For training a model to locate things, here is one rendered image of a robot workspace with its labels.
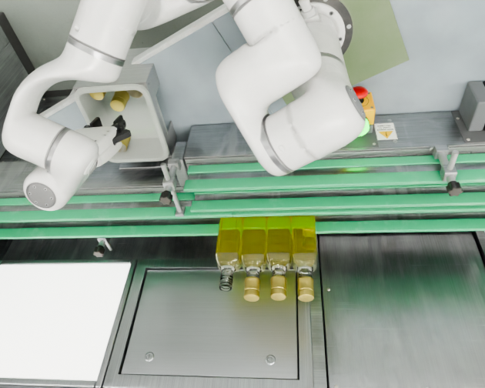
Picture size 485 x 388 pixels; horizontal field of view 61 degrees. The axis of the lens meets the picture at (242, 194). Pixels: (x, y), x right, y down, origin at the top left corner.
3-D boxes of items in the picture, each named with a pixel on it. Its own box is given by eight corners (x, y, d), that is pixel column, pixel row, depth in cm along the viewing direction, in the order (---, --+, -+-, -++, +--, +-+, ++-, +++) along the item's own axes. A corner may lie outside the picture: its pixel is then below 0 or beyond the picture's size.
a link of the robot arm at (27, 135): (131, 61, 66) (86, 175, 72) (54, 23, 64) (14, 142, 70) (117, 60, 58) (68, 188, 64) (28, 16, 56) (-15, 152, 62)
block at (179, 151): (182, 168, 110) (177, 187, 105) (173, 141, 103) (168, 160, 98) (195, 167, 109) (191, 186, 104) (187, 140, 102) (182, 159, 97)
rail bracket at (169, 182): (179, 192, 106) (171, 231, 98) (162, 142, 94) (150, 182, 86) (191, 192, 106) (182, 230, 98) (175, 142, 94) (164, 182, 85)
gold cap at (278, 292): (271, 282, 92) (270, 301, 89) (269, 275, 89) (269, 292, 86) (286, 282, 91) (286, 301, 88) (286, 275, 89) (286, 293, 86)
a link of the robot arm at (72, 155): (28, 130, 60) (90, 158, 62) (62, 104, 69) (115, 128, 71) (15, 204, 68) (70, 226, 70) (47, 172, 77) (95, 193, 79)
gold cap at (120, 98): (112, 89, 98) (107, 100, 95) (126, 88, 97) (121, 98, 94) (118, 102, 100) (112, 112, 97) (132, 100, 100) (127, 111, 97)
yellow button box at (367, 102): (339, 115, 101) (342, 135, 96) (340, 90, 96) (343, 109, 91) (368, 114, 100) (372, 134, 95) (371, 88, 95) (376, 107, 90)
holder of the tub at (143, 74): (123, 155, 116) (115, 174, 111) (84, 68, 96) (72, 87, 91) (182, 152, 114) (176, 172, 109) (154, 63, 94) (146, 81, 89)
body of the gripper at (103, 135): (58, 178, 80) (82, 152, 90) (106, 175, 79) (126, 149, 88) (42, 144, 76) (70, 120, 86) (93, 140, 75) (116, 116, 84)
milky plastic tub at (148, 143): (115, 142, 112) (106, 163, 107) (81, 68, 96) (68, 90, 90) (177, 138, 110) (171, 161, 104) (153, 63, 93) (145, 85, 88)
